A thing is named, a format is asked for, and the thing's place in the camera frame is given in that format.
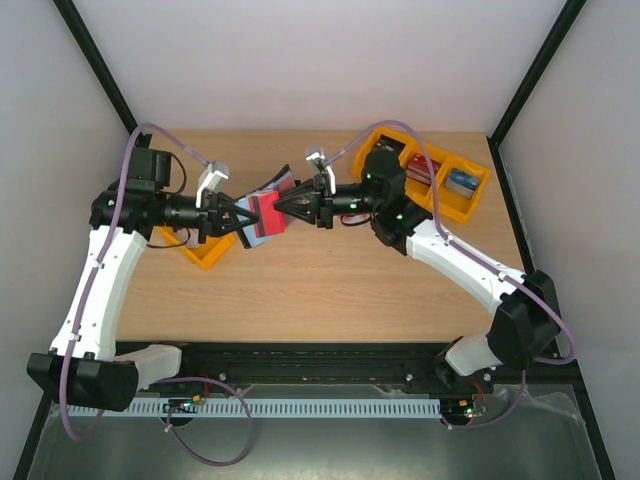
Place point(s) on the yellow three-compartment tray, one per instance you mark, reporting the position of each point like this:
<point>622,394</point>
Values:
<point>451,205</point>

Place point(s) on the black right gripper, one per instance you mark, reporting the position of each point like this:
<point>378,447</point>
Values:
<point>323,203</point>

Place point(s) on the small yellow plastic bin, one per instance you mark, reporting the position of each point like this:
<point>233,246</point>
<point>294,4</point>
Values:
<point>205,255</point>

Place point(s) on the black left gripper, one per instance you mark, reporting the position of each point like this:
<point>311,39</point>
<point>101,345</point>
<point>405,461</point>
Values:
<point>212,217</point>

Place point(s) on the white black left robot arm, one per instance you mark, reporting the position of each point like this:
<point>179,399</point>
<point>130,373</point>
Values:
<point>81,367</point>

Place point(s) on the black aluminium frame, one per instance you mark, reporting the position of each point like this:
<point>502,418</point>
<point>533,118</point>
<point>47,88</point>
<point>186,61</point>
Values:
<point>560,28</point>

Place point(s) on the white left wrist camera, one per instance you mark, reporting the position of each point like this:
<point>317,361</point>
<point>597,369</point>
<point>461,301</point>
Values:
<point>213,177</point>

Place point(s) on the red card stack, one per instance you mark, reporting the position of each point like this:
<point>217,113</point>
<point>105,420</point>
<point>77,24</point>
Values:
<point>419,168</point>

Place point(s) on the black card stack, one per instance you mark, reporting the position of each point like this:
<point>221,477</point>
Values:
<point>390,144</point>

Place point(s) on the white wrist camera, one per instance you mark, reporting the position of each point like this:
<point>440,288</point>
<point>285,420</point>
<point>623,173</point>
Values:
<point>213,177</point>
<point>316,158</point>

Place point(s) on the white slotted cable duct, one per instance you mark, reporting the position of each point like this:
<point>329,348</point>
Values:
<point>285,408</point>

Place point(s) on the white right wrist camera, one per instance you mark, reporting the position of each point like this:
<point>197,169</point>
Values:
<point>316,158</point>

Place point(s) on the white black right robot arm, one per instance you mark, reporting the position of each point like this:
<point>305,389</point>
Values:
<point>523,306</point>

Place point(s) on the blue card stack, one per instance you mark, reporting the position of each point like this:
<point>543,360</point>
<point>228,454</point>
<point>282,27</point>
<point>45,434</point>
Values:
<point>462,183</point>

